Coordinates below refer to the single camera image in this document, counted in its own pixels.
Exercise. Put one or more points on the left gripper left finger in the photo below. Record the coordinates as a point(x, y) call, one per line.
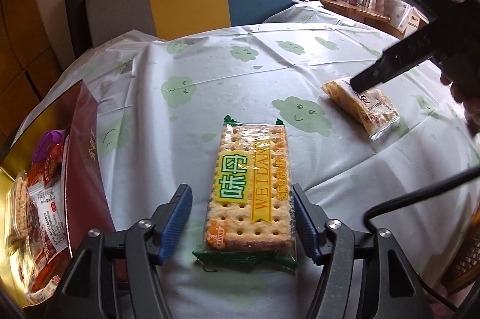
point(148, 245)

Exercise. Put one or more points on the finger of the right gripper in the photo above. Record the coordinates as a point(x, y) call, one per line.
point(374, 75)

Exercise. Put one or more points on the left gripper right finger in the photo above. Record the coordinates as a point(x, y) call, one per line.
point(329, 244)

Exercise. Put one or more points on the brown sesame cake packet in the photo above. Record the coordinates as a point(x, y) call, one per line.
point(372, 109)

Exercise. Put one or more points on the green cracker packet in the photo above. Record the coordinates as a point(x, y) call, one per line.
point(250, 219)

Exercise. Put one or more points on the white red snack packet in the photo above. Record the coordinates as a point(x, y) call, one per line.
point(47, 235)

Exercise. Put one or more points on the small red candy packet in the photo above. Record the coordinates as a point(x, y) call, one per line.
point(45, 171)

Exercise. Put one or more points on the clear puffed rice packet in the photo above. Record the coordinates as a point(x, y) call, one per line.
point(16, 214)

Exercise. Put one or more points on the person's right hand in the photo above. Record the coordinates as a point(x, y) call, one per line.
point(471, 105)

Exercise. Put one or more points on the wooden side shelf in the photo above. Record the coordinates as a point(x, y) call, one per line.
point(343, 7)

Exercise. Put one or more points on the purple candy wrapper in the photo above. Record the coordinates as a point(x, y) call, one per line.
point(46, 143)

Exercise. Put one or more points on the gold tin box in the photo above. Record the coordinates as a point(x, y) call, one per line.
point(85, 202)

